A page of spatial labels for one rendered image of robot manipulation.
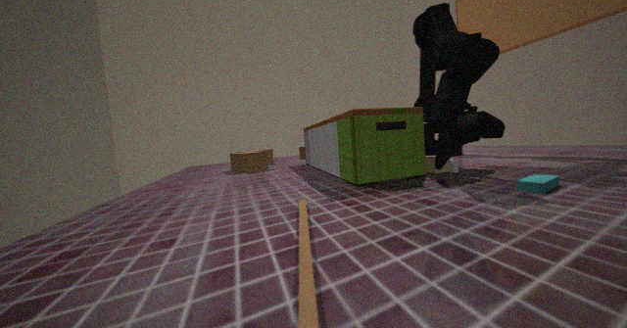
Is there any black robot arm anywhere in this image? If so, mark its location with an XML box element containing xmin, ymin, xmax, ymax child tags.
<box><xmin>412</xmin><ymin>3</ymin><xmax>500</xmax><ymax>117</ymax></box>

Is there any tan long thin bar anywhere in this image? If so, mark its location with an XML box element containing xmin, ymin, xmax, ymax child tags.
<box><xmin>299</xmin><ymin>200</ymin><xmax>319</xmax><ymax>328</ymax></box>

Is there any small teal block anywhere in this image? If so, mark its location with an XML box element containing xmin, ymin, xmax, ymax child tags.
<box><xmin>517</xmin><ymin>174</ymin><xmax>559</xmax><ymax>194</ymax></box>

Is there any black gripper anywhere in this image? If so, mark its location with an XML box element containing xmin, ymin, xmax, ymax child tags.
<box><xmin>424</xmin><ymin>90</ymin><xmax>506</xmax><ymax>170</ymax></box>

